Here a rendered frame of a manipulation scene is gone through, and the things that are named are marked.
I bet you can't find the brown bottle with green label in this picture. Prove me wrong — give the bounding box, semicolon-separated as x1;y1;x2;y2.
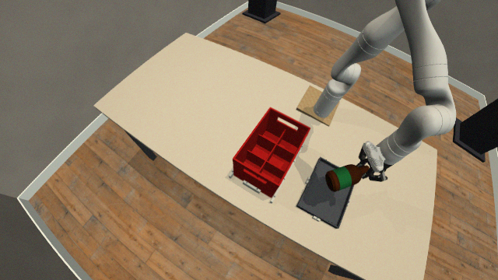
325;164;369;192

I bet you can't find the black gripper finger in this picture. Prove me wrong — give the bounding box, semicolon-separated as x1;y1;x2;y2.
356;147;369;167
362;167;388;182

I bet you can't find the red crate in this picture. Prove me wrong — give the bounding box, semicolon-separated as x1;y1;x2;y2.
233;107;310;198

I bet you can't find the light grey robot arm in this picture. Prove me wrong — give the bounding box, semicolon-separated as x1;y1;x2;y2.
314;0;456;173

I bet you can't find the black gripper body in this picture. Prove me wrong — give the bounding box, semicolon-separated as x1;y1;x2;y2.
367;162;393;173

